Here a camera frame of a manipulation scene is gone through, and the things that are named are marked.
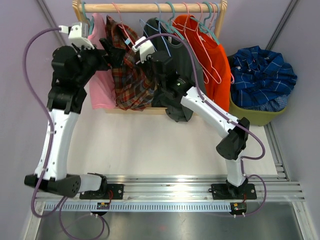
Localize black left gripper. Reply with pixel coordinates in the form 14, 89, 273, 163
71, 38, 125, 87

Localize pink hanger with plaid shirt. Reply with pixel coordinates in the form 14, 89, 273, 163
111, 2, 139, 54

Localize light blue wire hanger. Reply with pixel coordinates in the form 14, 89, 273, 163
139, 2, 171, 56

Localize red brown plaid shirt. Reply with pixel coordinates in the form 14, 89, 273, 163
105, 15, 156, 111

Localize blue plaid shirt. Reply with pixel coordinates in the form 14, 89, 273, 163
230, 46, 298, 111

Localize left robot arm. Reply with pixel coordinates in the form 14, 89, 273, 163
24, 38, 125, 199

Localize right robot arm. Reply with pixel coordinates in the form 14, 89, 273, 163
146, 51, 250, 200

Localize teal hanger with pink shirt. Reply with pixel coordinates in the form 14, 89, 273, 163
81, 1, 95, 36

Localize pink shirt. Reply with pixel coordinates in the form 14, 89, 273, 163
88, 13, 116, 110

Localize teal hanger with grey shirt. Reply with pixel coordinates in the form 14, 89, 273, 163
157, 1, 185, 40

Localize dark grey shirt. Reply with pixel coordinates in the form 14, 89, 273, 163
144, 18, 206, 122

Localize teal hanger with orange shirt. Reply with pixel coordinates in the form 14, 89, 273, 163
190, 1, 222, 45

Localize orange t-shirt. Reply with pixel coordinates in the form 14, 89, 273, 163
172, 14, 232, 112

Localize pink hanger at rack end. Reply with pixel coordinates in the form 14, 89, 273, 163
208, 2, 218, 31

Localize blue hanger at rack end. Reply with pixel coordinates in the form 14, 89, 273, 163
211, 2, 221, 31

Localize blue checked shirt in basket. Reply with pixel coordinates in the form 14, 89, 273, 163
257, 95, 289, 112

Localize wooden clothes rack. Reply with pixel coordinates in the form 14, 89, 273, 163
71, 0, 229, 116

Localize green laundry basket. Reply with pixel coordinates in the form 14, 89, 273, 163
229, 97, 287, 127

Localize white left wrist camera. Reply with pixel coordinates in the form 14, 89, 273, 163
58, 21, 95, 50

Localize pink empty wire hanger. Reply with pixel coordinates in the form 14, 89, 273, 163
194, 2, 222, 84
172, 2, 212, 85

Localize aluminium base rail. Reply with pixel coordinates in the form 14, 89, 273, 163
36, 174, 305, 213

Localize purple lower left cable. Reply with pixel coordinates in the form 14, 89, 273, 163
58, 196, 111, 238

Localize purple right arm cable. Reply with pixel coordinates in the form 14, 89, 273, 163
136, 33, 268, 218

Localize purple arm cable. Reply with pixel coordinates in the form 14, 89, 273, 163
23, 26, 70, 218
136, 33, 268, 218

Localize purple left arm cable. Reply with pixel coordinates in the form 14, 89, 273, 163
23, 26, 70, 218

